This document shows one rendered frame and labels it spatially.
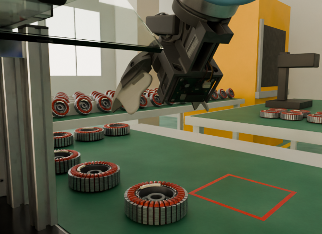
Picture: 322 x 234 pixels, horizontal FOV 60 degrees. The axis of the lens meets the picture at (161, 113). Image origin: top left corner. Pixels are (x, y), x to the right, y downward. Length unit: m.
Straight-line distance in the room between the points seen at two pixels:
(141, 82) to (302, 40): 4.99
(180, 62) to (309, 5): 5.07
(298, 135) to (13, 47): 1.21
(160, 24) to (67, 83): 7.21
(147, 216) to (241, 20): 3.36
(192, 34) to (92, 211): 0.36
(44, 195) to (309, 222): 0.42
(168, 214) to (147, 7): 3.98
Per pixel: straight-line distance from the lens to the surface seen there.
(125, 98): 0.41
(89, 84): 7.90
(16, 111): 0.52
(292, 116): 1.66
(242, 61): 3.62
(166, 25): 0.38
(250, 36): 3.60
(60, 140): 0.99
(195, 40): 0.32
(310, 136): 1.37
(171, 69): 0.34
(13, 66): 0.52
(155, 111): 2.00
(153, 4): 4.42
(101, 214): 0.53
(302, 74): 5.28
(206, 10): 0.31
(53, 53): 7.44
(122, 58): 4.34
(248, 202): 0.58
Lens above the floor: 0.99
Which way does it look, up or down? 8 degrees down
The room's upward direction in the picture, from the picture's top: straight up
